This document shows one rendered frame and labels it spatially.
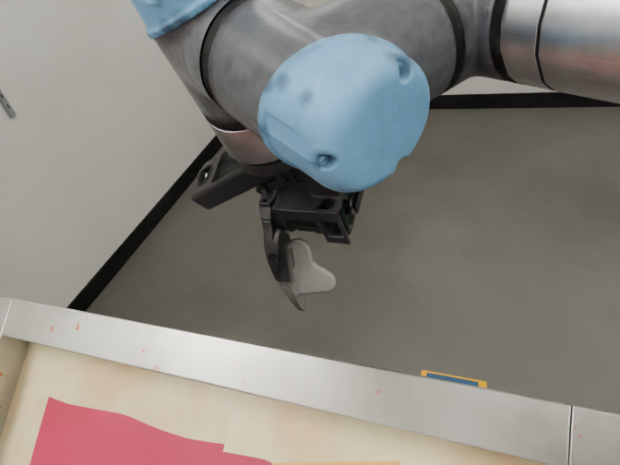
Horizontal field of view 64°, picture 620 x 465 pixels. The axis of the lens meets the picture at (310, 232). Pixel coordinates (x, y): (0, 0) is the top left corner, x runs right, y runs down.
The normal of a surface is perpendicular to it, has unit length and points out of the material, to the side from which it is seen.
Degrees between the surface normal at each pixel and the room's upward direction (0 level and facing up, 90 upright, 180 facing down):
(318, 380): 32
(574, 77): 112
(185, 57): 74
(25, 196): 90
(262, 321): 0
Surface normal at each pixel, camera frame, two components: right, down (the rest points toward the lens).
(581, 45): -0.81, 0.44
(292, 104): -0.69, 0.10
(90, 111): 0.92, 0.08
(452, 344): -0.20, -0.74
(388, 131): 0.61, 0.55
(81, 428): -0.35, -0.28
